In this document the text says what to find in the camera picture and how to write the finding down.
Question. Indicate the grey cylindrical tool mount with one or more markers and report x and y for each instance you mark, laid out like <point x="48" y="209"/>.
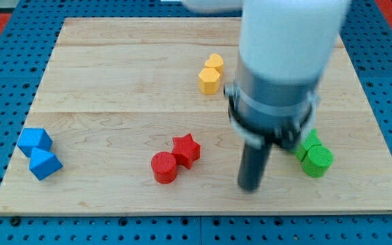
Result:
<point x="266" y="110"/>

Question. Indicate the green cube block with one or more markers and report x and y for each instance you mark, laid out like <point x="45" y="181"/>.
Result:
<point x="303" y="147"/>

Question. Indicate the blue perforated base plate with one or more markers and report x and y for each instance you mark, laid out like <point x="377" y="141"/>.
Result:
<point x="28" y="32"/>

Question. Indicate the green cylinder block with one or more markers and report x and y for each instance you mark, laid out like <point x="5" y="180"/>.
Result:
<point x="317" y="161"/>

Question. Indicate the wooden board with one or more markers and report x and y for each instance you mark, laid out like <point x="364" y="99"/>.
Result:
<point x="116" y="91"/>

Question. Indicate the blue triangular prism block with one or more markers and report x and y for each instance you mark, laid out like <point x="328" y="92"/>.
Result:
<point x="43" y="163"/>

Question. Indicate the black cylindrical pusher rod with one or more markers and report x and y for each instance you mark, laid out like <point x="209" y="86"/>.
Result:
<point x="252" y="166"/>

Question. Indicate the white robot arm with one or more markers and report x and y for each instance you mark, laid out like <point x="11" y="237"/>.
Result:
<point x="284" y="47"/>

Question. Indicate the yellow hexagon block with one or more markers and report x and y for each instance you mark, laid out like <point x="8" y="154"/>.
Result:
<point x="209" y="81"/>

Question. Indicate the red cylinder block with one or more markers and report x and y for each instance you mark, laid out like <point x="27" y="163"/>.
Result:
<point x="164" y="167"/>

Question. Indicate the yellow heart block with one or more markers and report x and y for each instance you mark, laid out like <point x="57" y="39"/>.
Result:
<point x="216" y="62"/>

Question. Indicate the blue cube block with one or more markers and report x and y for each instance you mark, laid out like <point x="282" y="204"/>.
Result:
<point x="33" y="138"/>

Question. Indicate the red star block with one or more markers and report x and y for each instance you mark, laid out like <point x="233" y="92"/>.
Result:
<point x="186" y="150"/>

